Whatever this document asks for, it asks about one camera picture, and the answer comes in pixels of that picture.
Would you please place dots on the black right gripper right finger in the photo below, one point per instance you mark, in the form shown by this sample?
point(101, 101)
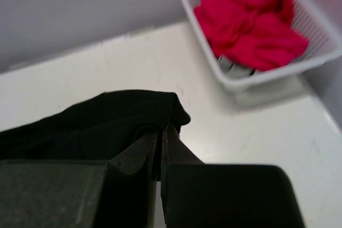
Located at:
point(195, 194)

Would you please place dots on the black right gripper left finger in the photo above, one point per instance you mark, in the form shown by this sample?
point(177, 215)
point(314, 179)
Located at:
point(120, 192)

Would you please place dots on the black t-shirt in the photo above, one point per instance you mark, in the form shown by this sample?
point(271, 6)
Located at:
point(96, 129)

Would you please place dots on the grey t-shirt in basket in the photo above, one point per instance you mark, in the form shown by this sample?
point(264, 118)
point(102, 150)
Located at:
point(233, 70)

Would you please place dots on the white plastic basket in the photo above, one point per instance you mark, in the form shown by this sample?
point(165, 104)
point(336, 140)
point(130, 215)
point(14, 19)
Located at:
point(324, 46)

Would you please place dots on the red t-shirt in basket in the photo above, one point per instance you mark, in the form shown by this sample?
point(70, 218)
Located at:
point(253, 33)

